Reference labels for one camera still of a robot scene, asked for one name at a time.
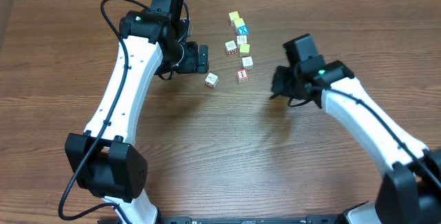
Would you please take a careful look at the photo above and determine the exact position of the white block red side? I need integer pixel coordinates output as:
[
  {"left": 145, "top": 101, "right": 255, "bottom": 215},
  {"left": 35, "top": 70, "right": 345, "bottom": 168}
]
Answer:
[{"left": 225, "top": 40, "right": 238, "bottom": 56}]

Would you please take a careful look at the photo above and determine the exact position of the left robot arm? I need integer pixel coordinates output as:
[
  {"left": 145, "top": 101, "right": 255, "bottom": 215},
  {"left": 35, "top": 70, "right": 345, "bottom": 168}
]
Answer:
[{"left": 65, "top": 0, "right": 209, "bottom": 223}]

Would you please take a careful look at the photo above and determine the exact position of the white picture block lower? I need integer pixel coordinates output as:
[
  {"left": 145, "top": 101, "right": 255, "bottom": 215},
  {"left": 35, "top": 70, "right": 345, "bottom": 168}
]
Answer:
[{"left": 241, "top": 57, "right": 254, "bottom": 70}]

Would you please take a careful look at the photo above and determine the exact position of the white block blue D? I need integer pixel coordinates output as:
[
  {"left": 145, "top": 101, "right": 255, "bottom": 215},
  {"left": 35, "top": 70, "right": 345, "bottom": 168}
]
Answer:
[{"left": 205, "top": 72, "right": 218, "bottom": 88}]

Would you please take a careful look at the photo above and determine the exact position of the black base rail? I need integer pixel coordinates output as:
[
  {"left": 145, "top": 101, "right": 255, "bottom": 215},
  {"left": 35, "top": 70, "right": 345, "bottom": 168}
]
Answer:
[{"left": 97, "top": 215, "right": 345, "bottom": 224}]

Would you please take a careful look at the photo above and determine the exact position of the yellow block middle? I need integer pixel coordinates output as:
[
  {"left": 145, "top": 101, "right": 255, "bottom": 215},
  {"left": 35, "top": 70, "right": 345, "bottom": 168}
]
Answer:
[{"left": 239, "top": 43, "right": 251, "bottom": 57}]

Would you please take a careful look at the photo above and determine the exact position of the yellow wooden block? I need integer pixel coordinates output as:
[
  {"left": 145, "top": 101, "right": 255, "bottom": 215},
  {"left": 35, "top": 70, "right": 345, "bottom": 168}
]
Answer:
[
  {"left": 233, "top": 18, "right": 245, "bottom": 31},
  {"left": 228, "top": 11, "right": 240, "bottom": 26}
]

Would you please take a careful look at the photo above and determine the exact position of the blue X wooden block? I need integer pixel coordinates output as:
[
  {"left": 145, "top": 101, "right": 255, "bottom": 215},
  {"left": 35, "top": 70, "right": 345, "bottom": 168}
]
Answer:
[{"left": 236, "top": 26, "right": 249, "bottom": 36}]

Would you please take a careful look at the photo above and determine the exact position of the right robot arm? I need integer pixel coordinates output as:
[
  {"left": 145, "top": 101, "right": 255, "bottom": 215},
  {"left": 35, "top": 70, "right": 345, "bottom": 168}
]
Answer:
[{"left": 271, "top": 34, "right": 440, "bottom": 223}]

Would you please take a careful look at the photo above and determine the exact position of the white picture block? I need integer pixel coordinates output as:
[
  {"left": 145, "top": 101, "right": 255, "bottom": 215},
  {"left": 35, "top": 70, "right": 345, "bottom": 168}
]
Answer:
[
  {"left": 241, "top": 57, "right": 254, "bottom": 70},
  {"left": 236, "top": 35, "right": 247, "bottom": 47}
]

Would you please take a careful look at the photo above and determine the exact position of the yellow top wooden block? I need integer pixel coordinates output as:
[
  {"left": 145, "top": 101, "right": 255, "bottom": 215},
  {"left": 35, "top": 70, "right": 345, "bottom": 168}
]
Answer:
[{"left": 228, "top": 11, "right": 240, "bottom": 26}]

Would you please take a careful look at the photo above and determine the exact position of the red I wooden block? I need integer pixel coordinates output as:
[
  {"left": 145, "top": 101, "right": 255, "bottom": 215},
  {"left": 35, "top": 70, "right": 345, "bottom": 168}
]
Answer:
[{"left": 236, "top": 69, "right": 249, "bottom": 83}]

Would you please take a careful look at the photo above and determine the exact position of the white picture block upper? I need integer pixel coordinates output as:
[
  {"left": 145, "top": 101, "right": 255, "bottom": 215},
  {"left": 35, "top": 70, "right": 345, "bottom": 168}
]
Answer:
[{"left": 236, "top": 35, "right": 247, "bottom": 47}]

